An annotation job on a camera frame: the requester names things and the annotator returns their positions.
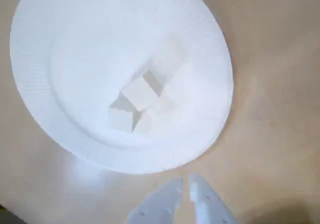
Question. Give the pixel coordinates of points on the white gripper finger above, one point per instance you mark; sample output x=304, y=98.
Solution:
x=210, y=206
x=160, y=204

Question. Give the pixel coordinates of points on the white block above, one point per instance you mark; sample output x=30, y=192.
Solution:
x=120, y=121
x=146, y=123
x=140, y=94

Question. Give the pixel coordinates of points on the white paper plate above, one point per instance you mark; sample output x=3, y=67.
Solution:
x=75, y=59

